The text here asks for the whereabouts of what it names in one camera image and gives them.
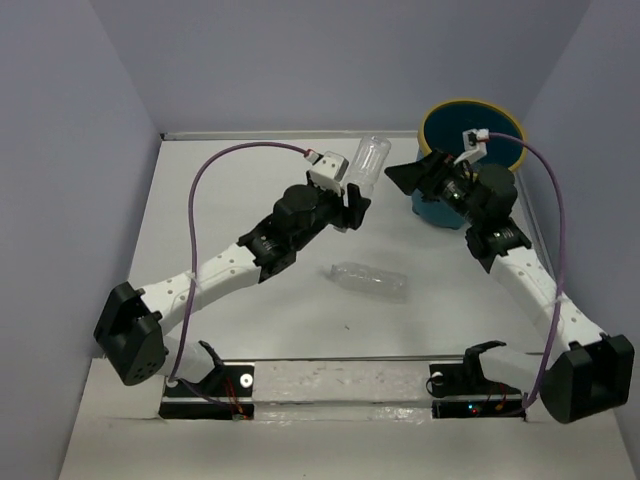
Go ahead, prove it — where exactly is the blue bin yellow rim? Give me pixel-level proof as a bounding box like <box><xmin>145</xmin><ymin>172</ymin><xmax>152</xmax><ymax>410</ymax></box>
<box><xmin>411</xmin><ymin>99</ymin><xmax>526</xmax><ymax>230</ymax></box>

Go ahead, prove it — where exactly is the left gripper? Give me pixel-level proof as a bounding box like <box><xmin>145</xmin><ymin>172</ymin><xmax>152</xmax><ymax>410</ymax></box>
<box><xmin>291</xmin><ymin>170</ymin><xmax>370</xmax><ymax>252</ymax></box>

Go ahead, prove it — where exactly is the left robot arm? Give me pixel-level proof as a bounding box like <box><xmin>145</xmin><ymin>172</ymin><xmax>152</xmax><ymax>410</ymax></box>
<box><xmin>93</xmin><ymin>184</ymin><xmax>371</xmax><ymax>395</ymax></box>

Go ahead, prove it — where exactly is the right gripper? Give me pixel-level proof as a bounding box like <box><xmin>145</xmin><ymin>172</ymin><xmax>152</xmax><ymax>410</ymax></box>
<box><xmin>384</xmin><ymin>148</ymin><xmax>484</xmax><ymax>227</ymax></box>

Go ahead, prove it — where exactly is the clear slim plastic bottle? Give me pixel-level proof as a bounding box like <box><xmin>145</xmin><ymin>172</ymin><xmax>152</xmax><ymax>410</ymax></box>
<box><xmin>343</xmin><ymin>135</ymin><xmax>392</xmax><ymax>199</ymax></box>

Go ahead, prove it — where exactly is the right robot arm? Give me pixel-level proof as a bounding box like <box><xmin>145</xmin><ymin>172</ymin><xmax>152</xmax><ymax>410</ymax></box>
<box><xmin>385</xmin><ymin>151</ymin><xmax>635</xmax><ymax>424</ymax></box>

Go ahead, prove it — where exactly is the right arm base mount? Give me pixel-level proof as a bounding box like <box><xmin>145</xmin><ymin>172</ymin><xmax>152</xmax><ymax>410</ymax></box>
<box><xmin>425</xmin><ymin>340</ymin><xmax>527</xmax><ymax>421</ymax></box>

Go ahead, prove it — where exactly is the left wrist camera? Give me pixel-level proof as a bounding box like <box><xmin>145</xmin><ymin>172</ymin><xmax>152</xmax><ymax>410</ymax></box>
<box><xmin>304</xmin><ymin>149</ymin><xmax>349</xmax><ymax>196</ymax></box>

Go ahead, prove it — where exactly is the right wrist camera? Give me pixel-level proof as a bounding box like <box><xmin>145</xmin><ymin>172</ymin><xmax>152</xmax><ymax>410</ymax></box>
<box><xmin>454</xmin><ymin>128</ymin><xmax>490</xmax><ymax>165</ymax></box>

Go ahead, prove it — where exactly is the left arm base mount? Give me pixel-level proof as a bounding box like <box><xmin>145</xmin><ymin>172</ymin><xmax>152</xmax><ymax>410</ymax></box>
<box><xmin>159</xmin><ymin>341</ymin><xmax>255</xmax><ymax>421</ymax></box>

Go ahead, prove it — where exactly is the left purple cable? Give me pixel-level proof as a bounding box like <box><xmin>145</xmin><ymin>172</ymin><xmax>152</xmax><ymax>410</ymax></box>
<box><xmin>167</xmin><ymin>141</ymin><xmax>309</xmax><ymax>389</ymax></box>

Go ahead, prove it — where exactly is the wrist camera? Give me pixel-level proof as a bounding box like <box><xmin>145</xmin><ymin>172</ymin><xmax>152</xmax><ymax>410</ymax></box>
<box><xmin>304</xmin><ymin>149</ymin><xmax>349</xmax><ymax>196</ymax></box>
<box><xmin>454</xmin><ymin>128</ymin><xmax>490</xmax><ymax>165</ymax></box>

